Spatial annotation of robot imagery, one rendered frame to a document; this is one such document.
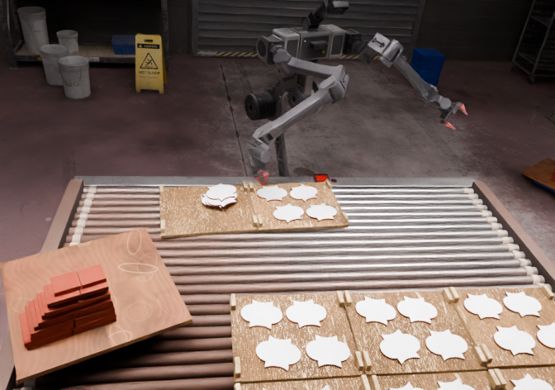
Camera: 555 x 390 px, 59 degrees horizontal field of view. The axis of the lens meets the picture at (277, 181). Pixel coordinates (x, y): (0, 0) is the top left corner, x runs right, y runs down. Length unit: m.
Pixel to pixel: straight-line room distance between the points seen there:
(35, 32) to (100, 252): 4.81
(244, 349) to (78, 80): 4.27
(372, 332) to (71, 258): 1.08
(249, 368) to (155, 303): 0.37
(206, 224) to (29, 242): 1.79
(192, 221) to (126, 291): 0.55
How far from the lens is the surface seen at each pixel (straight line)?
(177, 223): 2.16
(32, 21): 6.45
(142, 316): 1.65
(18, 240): 3.74
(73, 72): 5.51
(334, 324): 1.80
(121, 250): 1.89
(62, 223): 2.21
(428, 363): 1.79
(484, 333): 1.97
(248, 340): 1.72
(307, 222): 2.20
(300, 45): 2.68
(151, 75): 5.63
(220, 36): 6.74
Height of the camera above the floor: 2.27
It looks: 33 degrees down
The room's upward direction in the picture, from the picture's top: 6 degrees clockwise
